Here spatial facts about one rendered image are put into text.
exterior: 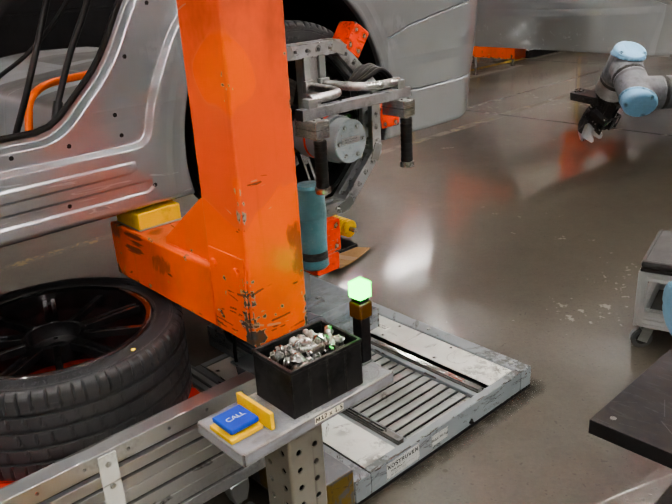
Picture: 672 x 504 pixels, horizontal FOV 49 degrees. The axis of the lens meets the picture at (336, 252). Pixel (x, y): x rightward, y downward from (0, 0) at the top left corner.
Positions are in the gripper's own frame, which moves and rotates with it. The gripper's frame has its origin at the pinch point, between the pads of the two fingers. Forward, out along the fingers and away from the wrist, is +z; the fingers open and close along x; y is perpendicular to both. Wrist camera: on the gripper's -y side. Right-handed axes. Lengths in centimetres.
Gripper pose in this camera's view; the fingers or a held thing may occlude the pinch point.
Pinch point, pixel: (582, 136)
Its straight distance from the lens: 250.5
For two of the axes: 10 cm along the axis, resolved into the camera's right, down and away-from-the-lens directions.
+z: -0.6, 5.7, 8.2
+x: 8.5, -4.0, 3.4
